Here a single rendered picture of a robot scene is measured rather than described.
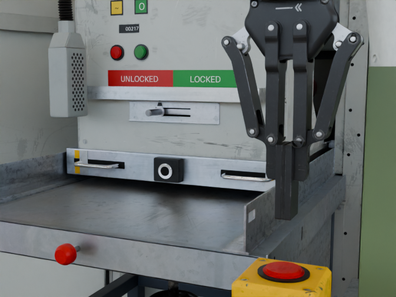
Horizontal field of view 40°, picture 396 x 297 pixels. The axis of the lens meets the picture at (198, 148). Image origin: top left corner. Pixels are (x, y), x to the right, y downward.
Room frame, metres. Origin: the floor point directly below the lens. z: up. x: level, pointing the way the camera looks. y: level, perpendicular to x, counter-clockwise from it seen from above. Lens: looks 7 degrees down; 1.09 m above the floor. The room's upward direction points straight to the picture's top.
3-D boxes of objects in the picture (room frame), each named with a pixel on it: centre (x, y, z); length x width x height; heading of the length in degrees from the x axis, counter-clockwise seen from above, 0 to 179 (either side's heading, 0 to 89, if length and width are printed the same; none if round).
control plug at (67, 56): (1.16, 0.27, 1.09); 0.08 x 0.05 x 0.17; 156
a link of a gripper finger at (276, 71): (0.51, -0.07, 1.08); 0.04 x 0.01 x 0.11; 156
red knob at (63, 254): (0.81, 0.20, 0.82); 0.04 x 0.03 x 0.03; 156
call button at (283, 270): (0.50, -0.08, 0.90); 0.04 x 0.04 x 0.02
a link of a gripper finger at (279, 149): (0.50, -0.08, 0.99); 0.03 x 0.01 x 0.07; 156
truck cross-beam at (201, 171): (1.15, 0.05, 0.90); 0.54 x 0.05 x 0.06; 66
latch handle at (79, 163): (1.19, 0.23, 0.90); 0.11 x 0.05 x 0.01; 66
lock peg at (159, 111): (1.13, 0.09, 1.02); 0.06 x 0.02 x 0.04; 156
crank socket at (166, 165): (1.11, 0.06, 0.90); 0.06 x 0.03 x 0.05; 66
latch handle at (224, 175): (1.04, -0.10, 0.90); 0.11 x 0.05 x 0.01; 66
